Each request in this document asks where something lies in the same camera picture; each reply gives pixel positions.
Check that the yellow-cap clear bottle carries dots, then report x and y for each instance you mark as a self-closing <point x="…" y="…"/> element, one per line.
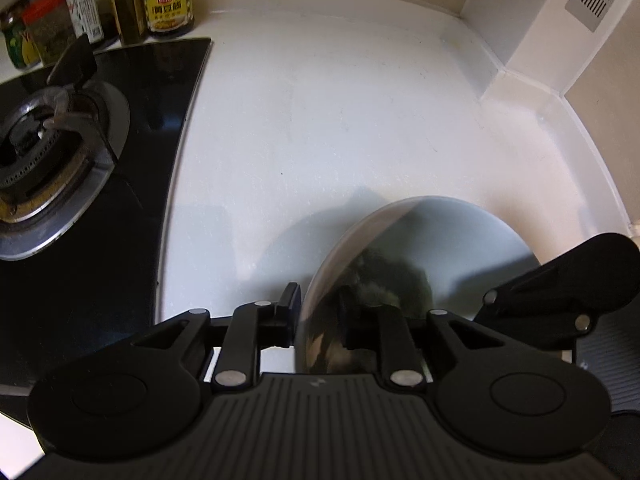
<point x="85" y="5"/>

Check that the red-lid spice jar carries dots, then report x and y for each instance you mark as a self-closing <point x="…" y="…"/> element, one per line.
<point x="50" y="30"/>

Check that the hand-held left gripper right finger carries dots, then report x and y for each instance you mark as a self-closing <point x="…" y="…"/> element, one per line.
<point x="350" y="320"/>

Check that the steel gas burner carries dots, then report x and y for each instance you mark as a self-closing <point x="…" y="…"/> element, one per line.
<point x="30" y="125"/>

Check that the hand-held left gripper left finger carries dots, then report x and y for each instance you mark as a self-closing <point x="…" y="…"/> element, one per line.
<point x="289" y="310"/>

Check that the dark-lid jar with green label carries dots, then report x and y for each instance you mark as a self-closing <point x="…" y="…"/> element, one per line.
<point x="17" y="40"/>

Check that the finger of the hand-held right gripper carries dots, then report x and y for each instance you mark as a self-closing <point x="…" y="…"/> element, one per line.
<point x="540" y="320"/>

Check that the black-cap oil bottle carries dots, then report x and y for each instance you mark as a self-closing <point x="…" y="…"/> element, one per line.
<point x="125" y="5"/>

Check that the black glass gas hob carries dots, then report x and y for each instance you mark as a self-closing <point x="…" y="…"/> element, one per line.
<point x="150" y="160"/>

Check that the white boxed column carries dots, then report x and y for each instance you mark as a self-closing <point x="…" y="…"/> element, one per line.
<point x="530" y="35"/>

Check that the white ceramic bowl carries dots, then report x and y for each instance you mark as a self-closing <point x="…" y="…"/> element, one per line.
<point x="475" y="240"/>

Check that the black pot support grate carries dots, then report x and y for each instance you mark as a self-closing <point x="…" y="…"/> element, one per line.
<point x="75" y="60"/>

